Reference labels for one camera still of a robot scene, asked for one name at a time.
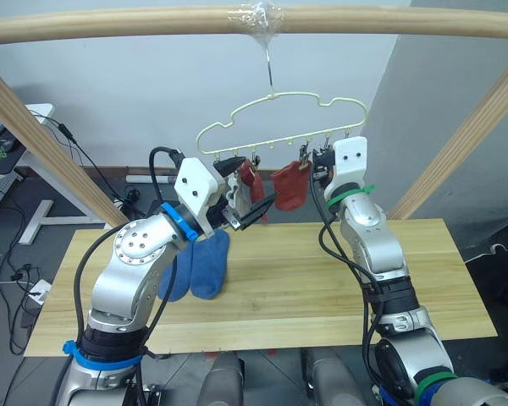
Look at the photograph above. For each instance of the white desk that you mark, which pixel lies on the white desk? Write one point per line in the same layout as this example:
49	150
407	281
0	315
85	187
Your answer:
40	111

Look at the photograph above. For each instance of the black cloth cover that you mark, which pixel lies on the black cloth cover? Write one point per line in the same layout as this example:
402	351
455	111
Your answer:
497	275

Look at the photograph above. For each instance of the wooden frame slanted post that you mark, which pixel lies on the wooden frame slanted post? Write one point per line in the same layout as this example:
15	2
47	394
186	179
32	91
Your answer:
46	148
470	127

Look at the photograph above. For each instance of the green zip tie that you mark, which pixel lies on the green zip tie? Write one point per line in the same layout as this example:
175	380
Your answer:
347	195

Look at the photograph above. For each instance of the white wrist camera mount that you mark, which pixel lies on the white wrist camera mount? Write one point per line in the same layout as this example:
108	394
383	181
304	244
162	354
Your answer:
352	155
194	186

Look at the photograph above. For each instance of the cream cloud-shaped clip hanger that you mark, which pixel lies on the cream cloud-shaped clip hanger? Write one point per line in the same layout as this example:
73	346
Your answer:
272	95

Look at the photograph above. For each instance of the grey rounded robot leg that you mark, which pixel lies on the grey rounded robot leg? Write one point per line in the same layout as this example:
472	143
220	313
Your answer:
224	380
330	378

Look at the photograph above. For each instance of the white power strip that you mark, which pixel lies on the white power strip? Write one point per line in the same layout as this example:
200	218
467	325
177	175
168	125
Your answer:
39	291

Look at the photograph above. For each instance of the narrow red sock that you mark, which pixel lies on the narrow red sock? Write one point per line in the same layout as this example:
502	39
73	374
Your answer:
254	186

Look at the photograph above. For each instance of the wide red sock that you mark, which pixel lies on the wide red sock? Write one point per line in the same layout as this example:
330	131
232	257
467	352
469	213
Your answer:
288	186

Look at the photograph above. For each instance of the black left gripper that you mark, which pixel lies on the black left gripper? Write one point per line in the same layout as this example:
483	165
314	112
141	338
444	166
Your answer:
233	199

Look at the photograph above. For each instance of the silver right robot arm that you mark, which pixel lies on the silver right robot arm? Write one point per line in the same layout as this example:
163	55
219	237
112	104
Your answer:
372	237

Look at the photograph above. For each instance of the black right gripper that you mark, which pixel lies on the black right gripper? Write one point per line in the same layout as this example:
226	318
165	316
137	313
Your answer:
324	160

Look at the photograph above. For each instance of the clear tape wad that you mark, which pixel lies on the clear tape wad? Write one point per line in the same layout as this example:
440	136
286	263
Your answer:
258	19

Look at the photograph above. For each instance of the blue wrist clamp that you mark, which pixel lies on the blue wrist clamp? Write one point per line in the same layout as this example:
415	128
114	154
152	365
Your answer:
178	221

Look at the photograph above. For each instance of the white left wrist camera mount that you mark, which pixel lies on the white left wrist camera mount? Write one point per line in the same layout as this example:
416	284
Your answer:
194	186

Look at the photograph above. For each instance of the dark computer mouse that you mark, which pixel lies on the dark computer mouse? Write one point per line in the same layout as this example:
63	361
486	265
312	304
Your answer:
8	144

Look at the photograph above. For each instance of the blue sock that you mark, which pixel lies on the blue sock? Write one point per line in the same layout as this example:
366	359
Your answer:
182	279
209	266

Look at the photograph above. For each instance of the wooden frame crossbar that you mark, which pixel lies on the wooden frame crossbar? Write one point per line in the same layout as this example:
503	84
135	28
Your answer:
110	23

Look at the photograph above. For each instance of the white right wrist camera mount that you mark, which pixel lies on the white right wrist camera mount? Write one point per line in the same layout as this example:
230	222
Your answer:
352	155

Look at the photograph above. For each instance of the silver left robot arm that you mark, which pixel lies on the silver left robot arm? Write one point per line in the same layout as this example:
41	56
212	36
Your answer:
127	270

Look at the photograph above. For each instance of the blue zip tie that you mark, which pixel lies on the blue zip tie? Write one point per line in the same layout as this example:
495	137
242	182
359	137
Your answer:
93	361

